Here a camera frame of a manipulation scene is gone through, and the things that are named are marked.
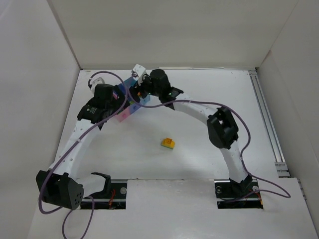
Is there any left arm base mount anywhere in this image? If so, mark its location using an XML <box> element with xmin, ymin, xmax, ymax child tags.
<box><xmin>76</xmin><ymin>172</ymin><xmax>128</xmax><ymax>210</ymax></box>

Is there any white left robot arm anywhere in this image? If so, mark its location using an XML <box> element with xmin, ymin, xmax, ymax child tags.
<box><xmin>36</xmin><ymin>84</ymin><xmax>128</xmax><ymax>210</ymax></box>

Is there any light blue drawer bin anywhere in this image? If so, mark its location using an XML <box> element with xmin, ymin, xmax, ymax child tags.
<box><xmin>124</xmin><ymin>77</ymin><xmax>150</xmax><ymax>106</ymax></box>

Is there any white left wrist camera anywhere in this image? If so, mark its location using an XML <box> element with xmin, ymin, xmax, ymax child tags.
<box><xmin>88</xmin><ymin>77</ymin><xmax>105</xmax><ymax>89</ymax></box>

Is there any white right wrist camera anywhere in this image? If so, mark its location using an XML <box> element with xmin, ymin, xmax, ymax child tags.
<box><xmin>131</xmin><ymin>64</ymin><xmax>147</xmax><ymax>85</ymax></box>

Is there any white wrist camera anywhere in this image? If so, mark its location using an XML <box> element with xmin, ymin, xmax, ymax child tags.
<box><xmin>131</xmin><ymin>64</ymin><xmax>147</xmax><ymax>85</ymax></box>
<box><xmin>88</xmin><ymin>77</ymin><xmax>105</xmax><ymax>89</ymax></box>

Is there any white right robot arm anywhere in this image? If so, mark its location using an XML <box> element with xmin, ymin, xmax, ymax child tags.
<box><xmin>130</xmin><ymin>64</ymin><xmax>252</xmax><ymax>194</ymax></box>

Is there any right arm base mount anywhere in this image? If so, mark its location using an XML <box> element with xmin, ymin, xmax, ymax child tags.
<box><xmin>214</xmin><ymin>176</ymin><xmax>263</xmax><ymax>209</ymax></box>

